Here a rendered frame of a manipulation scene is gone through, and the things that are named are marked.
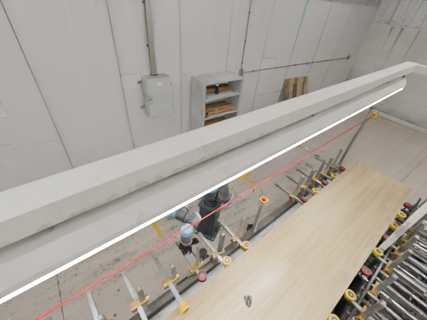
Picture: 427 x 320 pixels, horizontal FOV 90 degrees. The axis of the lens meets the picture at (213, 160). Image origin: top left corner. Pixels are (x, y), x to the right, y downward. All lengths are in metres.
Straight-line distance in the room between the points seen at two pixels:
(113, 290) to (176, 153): 2.68
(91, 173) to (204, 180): 0.26
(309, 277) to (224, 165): 1.76
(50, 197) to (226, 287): 1.70
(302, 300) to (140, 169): 1.86
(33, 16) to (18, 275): 3.07
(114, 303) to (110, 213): 2.55
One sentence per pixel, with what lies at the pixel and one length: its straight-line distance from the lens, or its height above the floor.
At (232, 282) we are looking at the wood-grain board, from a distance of 2.01.
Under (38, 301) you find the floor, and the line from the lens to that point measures 3.32.
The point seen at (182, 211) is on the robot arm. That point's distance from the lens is 1.75.
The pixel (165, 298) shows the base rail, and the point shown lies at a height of 0.70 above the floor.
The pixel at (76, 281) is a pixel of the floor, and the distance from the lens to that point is 3.24.
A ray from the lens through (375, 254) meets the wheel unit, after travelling 2.74.
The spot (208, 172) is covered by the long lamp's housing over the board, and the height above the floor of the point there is 2.37.
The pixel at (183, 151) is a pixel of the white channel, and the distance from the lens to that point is 0.48.
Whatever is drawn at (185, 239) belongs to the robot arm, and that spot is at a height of 1.31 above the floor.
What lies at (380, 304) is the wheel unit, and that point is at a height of 1.12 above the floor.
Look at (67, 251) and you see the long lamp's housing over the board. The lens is 0.49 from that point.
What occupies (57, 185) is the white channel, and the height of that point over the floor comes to 2.46.
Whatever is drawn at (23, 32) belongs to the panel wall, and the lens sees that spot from 3.40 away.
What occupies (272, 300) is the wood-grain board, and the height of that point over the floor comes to 0.90.
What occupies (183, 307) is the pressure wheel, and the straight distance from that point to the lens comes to 1.84.
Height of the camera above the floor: 2.74
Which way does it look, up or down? 38 degrees down
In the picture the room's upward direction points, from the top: 6 degrees clockwise
